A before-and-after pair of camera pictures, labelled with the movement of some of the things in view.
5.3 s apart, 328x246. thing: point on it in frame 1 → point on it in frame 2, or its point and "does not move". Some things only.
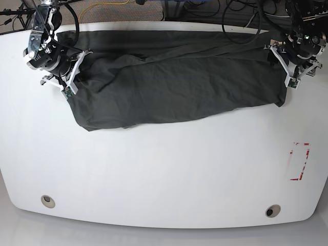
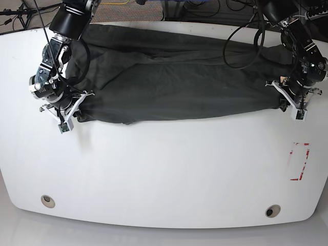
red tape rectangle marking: x=308 y=150 does not move
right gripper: x=296 y=61 → x=299 y=102
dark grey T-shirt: x=129 y=76 does not move
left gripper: x=65 y=65 → x=68 y=113
